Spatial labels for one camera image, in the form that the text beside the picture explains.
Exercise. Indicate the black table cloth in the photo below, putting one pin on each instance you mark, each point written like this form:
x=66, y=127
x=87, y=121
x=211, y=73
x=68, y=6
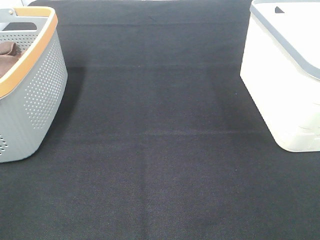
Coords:
x=157, y=137

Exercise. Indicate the brown towel in basket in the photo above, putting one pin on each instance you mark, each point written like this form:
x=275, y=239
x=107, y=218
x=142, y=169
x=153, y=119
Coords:
x=9, y=55

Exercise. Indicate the grey perforated laundry basket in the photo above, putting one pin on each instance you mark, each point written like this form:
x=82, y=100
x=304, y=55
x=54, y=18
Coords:
x=31, y=90

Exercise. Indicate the white woven-pattern storage basket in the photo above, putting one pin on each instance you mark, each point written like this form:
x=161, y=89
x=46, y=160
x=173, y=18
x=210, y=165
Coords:
x=281, y=70

